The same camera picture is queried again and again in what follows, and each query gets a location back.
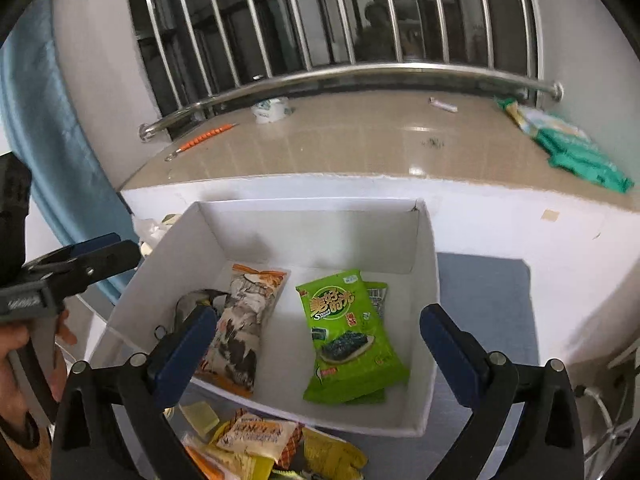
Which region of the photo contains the small white wrapper on sill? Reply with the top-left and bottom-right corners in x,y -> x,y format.
428,98 -> 459,114

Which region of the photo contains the crumpled white wrapper on sill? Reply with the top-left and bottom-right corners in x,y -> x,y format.
250,96 -> 294,125

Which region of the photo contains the green seaweed snack packet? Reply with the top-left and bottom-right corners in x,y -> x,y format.
296,269 -> 409,405

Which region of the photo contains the pale yellow small packet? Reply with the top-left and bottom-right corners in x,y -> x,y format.
178,401 -> 220,439

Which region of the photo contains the steel window guard rail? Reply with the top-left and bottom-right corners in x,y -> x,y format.
129,0 -> 563,141

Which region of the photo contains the yellow snack packet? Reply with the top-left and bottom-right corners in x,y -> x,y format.
303,427 -> 368,480

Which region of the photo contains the white cardboard box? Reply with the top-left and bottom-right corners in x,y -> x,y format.
91,197 -> 439,438

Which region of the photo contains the beige orange waffle snack packet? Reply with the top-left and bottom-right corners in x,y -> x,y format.
215,412 -> 303,469

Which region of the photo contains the blue curtain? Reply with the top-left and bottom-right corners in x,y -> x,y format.
0,0 -> 140,302

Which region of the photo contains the green plastic package on sill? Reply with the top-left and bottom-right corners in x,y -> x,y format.
497,99 -> 634,194

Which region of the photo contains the orange pen on sill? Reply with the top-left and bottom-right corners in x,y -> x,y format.
165,124 -> 238,162

